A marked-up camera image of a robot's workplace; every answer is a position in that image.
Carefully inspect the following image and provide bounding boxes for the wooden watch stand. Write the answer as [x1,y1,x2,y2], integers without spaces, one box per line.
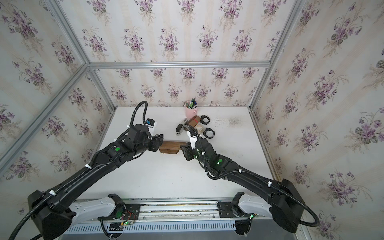
[159,141,187,155]

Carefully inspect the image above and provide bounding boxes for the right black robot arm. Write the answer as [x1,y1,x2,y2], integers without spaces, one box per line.
[181,127,320,233]

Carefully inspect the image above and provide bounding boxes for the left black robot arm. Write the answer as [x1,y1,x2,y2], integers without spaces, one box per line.
[9,101,164,240]

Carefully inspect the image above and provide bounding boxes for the black sport watch near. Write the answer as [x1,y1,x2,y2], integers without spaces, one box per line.
[203,128,216,139]

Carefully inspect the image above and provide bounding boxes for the black sport watch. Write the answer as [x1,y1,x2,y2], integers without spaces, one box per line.
[200,115,211,125]
[203,128,216,139]

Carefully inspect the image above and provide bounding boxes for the black sport watch far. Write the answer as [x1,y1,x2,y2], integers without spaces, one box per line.
[200,115,211,125]

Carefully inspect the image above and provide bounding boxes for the black and beige stapler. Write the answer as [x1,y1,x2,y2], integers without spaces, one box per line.
[176,118,188,136]

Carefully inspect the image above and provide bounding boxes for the pink pen bucket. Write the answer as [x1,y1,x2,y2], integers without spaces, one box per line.
[185,107,198,119]

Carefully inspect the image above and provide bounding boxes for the pens in bucket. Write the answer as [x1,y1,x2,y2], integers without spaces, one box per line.
[184,98,198,109]

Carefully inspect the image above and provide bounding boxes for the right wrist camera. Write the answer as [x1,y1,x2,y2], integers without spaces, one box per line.
[188,130,198,150]

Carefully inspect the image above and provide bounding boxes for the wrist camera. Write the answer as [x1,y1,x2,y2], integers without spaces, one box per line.
[188,130,198,150]
[146,118,157,136]

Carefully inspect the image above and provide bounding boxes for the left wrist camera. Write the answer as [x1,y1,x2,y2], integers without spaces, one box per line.
[146,118,157,136]

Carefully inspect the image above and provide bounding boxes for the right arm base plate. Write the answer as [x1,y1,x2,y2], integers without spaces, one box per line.
[217,201,259,219]

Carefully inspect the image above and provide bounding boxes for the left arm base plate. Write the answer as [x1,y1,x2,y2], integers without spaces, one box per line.
[98,204,141,221]

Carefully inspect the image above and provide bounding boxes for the aluminium mounting rail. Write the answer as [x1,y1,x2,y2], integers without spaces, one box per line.
[50,196,304,235]

